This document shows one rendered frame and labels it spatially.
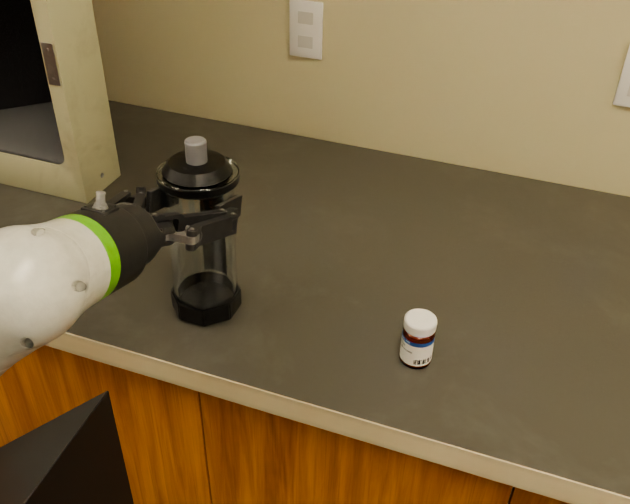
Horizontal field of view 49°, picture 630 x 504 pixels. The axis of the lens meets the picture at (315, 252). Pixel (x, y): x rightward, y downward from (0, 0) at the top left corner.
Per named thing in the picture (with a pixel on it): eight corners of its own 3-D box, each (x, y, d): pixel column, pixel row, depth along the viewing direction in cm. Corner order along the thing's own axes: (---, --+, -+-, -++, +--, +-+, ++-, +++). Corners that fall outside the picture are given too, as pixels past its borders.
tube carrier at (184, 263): (191, 270, 109) (181, 146, 97) (254, 286, 106) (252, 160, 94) (155, 310, 101) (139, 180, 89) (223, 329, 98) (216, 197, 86)
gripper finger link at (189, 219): (146, 212, 80) (152, 216, 79) (223, 202, 88) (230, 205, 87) (144, 244, 81) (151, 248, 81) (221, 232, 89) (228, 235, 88)
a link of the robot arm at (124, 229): (41, 298, 73) (119, 318, 71) (41, 189, 69) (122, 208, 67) (77, 279, 78) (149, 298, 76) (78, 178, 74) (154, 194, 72)
